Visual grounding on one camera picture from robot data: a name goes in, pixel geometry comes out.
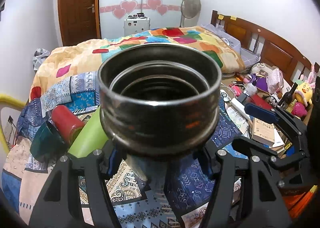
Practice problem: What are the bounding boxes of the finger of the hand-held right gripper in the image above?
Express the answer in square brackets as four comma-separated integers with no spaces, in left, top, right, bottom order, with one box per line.
[244,103,308,136]
[232,136,316,190]

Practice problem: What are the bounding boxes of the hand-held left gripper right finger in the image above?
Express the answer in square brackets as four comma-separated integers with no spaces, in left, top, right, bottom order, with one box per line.
[197,140,293,228]

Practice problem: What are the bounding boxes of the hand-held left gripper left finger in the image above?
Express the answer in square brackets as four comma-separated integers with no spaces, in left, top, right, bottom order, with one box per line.
[29,140,123,228]

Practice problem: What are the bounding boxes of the stainless steel cup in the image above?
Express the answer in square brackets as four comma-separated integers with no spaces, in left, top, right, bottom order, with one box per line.
[97,44,223,190]

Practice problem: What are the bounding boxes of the light green cup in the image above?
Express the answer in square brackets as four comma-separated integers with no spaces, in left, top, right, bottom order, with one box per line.
[67,106,110,158]

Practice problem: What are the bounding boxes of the red cup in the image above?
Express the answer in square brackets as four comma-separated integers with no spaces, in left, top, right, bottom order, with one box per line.
[51,105,86,144]

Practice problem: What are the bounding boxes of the dark green cup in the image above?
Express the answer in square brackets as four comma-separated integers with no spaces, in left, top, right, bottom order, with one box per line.
[30,120,68,162]

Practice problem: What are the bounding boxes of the red book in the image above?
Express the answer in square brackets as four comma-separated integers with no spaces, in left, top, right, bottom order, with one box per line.
[247,93,273,111]

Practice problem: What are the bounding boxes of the tan book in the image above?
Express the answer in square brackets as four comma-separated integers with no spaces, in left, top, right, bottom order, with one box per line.
[251,116,282,144]

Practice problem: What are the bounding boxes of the magenta plush toy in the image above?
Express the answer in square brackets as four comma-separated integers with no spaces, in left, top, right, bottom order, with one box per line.
[291,101,307,118]

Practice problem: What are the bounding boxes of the white power strip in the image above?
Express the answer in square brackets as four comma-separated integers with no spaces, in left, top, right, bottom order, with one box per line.
[229,97,252,121]

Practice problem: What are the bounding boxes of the white papers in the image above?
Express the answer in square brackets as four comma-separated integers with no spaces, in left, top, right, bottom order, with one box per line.
[224,107,251,136]

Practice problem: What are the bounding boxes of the small white bottle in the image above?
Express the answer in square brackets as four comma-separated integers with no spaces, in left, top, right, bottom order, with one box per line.
[243,81,258,95]

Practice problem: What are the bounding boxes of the yellow plush toy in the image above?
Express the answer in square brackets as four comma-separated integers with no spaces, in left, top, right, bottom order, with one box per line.
[294,81,314,105]

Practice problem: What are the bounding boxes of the blue patterned blanket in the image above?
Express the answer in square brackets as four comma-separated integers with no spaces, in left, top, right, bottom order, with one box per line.
[2,70,252,228]

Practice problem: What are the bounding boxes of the purple plush toy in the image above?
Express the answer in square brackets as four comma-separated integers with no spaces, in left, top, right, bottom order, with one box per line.
[246,73,270,94]

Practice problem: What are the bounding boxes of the dark wine bottle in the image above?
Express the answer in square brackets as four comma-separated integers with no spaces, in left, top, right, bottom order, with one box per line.
[278,84,297,110]

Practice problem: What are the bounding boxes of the pink pouch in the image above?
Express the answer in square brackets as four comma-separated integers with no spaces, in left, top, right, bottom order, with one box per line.
[267,68,285,94]

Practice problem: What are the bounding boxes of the white plush toy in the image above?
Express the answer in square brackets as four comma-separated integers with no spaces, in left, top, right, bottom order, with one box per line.
[250,62,273,76]

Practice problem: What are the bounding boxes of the pink bunny plush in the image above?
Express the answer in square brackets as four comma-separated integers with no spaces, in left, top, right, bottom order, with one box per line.
[309,62,320,84]

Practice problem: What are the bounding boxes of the plaid pillow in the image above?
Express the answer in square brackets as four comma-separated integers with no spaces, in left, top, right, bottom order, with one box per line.
[239,47,261,67]

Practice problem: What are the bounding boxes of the wooden headboard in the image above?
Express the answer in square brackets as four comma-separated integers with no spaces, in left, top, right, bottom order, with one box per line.
[210,10,314,86]

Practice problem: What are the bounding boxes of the grey pillow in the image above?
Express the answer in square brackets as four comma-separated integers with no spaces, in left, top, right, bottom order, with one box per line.
[201,23,242,56]

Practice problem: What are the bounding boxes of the colourful patchwork quilt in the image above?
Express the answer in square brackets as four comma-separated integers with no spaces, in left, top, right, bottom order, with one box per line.
[29,26,247,104]

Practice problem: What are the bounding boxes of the grey bag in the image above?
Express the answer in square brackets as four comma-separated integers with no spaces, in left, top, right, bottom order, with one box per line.
[32,48,51,70]

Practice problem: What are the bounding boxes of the standing fan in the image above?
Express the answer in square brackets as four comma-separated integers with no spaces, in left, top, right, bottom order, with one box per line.
[179,0,202,28]

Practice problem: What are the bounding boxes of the white box appliance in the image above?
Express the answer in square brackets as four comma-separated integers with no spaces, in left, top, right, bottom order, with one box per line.
[123,14,151,36]

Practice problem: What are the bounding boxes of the brown wooden door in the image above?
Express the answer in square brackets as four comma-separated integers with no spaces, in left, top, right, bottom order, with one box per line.
[57,0,101,46]

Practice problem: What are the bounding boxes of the yellow rail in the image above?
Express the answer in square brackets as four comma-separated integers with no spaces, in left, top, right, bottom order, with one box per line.
[0,93,27,154]

